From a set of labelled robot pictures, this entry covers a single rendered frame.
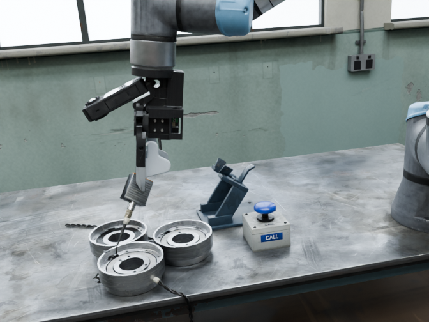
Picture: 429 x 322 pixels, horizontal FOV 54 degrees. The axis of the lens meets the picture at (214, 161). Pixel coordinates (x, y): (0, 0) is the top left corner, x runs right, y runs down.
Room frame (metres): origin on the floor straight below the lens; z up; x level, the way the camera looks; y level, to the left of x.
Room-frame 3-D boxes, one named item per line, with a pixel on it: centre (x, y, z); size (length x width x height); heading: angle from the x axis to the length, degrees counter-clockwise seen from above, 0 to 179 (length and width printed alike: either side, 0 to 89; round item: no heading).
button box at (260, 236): (0.70, -0.09, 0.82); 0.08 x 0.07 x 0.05; 100
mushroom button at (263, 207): (0.70, -0.09, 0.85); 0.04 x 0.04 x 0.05
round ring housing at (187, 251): (0.67, 0.07, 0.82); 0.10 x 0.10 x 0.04
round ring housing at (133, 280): (0.60, 0.14, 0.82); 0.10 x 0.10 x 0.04
